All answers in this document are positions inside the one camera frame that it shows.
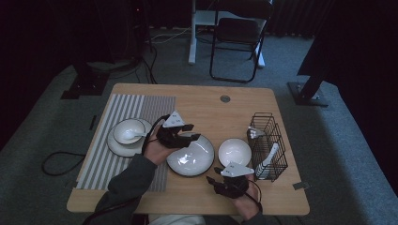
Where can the white chopsticks pair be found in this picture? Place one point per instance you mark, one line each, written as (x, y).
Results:
(255, 132)

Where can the white bowl with black rim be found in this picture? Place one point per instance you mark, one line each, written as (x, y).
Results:
(125, 126)
(234, 153)

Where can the black folding chair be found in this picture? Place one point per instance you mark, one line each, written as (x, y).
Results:
(237, 29)

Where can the small white plate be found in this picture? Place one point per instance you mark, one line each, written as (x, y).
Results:
(125, 151)

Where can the grey striped placemat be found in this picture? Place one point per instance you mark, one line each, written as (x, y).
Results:
(103, 168)

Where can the grey table grommet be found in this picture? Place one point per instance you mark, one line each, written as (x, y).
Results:
(225, 99)

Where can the dark curtain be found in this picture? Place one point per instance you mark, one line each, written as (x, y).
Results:
(359, 47)

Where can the person's light clothing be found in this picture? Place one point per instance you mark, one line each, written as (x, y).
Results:
(176, 220)

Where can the white desk frame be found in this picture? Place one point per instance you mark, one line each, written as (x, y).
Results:
(192, 47)

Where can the white ceramic spoon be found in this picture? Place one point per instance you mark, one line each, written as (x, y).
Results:
(130, 135)
(271, 154)

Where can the black stand base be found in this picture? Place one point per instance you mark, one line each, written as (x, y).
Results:
(84, 89)

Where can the large white plate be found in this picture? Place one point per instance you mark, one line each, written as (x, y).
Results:
(194, 159)

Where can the black metal stand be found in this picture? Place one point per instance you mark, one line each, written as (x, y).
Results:
(308, 93)

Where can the person's left hand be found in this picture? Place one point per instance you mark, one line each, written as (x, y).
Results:
(155, 151)

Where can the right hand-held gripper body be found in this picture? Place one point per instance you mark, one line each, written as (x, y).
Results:
(233, 186)

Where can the small black stick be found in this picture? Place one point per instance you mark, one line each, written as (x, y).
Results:
(93, 122)

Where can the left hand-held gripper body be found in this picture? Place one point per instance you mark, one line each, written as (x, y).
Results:
(172, 137)

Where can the grey tape piece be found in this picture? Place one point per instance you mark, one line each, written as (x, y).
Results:
(302, 186)

